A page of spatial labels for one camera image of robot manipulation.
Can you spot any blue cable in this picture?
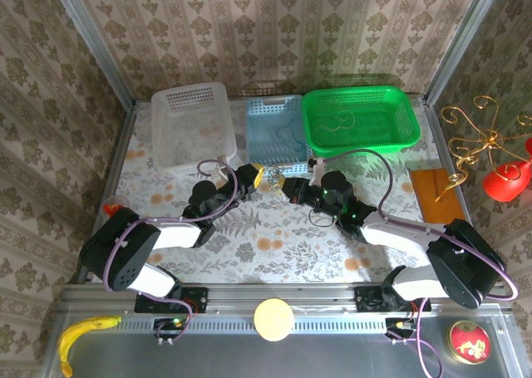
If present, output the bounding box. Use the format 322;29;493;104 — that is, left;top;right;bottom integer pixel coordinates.
275;118;304;153

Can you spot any tan cable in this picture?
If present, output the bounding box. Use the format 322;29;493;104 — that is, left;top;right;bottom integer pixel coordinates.
313;110;357;140

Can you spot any light blue plastic basket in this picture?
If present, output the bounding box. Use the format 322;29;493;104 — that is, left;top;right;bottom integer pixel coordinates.
244;94;315;175

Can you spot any white perforated plastic basket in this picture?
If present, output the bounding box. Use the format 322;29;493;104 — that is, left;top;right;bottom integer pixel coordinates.
150;81;239;174

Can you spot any green plastic basket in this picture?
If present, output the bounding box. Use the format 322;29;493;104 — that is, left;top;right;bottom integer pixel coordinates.
301;86;422;159

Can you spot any clear cup with red contents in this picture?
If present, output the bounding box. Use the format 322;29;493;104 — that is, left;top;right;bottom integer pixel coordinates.
101;195;131;220

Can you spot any orange wooden block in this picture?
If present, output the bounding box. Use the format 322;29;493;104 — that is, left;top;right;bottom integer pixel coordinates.
410;168;469;225

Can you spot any pale yellow ball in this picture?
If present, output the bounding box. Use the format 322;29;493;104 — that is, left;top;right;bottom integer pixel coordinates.
253;297;295;342

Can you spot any small black electronics box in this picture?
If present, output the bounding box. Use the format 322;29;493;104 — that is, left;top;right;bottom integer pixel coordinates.
384;317;416;340
153;317;188;341

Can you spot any red ornament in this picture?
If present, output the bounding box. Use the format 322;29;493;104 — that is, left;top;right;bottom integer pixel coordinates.
481;136;532;204

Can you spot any yellow banana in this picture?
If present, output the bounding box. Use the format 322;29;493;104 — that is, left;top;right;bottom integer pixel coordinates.
57;315;123;378

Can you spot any red round tin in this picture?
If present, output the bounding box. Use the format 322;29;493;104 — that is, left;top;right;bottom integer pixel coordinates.
447;319;492;366

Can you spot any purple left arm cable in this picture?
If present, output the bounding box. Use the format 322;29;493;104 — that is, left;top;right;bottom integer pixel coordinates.
101;158;240;346

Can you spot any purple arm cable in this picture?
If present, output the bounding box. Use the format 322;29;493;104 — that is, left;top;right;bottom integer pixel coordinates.
326;148;520;378
101;158;240;346

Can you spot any thin black wire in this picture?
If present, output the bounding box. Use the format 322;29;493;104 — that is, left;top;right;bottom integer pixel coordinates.
307;209;337;228

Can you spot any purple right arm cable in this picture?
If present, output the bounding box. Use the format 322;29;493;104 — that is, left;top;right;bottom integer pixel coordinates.
326;148;520;378

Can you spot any aluminium frame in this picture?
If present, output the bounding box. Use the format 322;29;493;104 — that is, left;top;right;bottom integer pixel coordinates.
39;0;520;378

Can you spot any gold wire ornament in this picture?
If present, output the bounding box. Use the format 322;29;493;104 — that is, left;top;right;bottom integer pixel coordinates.
434;95;532;203

